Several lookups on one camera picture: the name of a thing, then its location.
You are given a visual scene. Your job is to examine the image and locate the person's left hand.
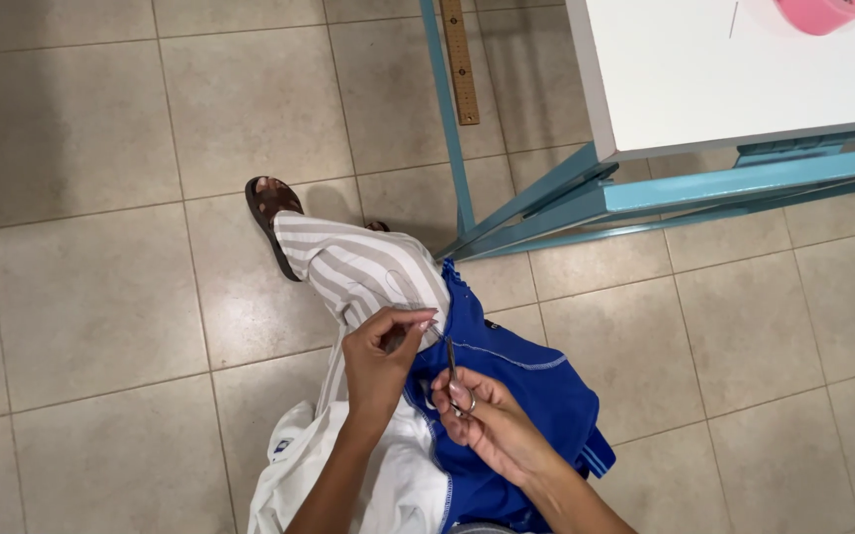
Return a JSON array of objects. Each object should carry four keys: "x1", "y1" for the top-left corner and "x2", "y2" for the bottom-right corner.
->
[{"x1": 342, "y1": 306, "x2": 440, "y2": 439}]

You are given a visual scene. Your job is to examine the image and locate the person's right hand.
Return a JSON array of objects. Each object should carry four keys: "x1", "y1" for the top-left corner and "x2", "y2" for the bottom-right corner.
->
[{"x1": 430, "y1": 367, "x2": 571, "y2": 492}]

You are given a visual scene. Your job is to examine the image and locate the blue and white garment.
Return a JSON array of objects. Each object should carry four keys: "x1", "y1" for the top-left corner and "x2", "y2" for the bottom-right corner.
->
[{"x1": 247, "y1": 258, "x2": 618, "y2": 534}]

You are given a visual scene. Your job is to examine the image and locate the small silver scissors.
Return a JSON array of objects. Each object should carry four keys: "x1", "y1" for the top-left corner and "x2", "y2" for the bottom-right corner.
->
[{"x1": 444, "y1": 337, "x2": 477, "y2": 418}]

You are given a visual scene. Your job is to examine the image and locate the person's striped trouser leg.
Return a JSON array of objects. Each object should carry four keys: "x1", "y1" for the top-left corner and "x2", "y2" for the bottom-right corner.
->
[{"x1": 272, "y1": 211, "x2": 452, "y2": 418}]

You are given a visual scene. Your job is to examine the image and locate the wooden ruler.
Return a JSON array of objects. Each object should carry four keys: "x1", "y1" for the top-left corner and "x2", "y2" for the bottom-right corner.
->
[{"x1": 438, "y1": 0, "x2": 481, "y2": 126}]

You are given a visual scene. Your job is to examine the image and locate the pink round container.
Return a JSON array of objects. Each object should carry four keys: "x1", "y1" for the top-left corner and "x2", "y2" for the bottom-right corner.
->
[{"x1": 773, "y1": 0, "x2": 855, "y2": 37}]

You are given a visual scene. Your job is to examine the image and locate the white table with teal frame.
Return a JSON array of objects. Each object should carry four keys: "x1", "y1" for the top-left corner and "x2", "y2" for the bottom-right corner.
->
[{"x1": 418, "y1": 0, "x2": 855, "y2": 262}]

